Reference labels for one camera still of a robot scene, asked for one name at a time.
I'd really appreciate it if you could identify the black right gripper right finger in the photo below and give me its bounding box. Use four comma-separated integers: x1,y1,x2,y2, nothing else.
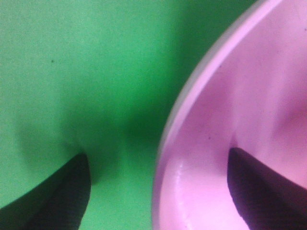
227,148,307,230

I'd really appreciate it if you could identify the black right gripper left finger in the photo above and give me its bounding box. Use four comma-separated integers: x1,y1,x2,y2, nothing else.
0,153,91,230

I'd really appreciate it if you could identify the pink plate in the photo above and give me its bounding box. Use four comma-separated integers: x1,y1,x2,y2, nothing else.
152,0,307,230

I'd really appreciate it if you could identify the green tablecloth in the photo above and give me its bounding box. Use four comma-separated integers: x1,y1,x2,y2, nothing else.
0,0,253,230

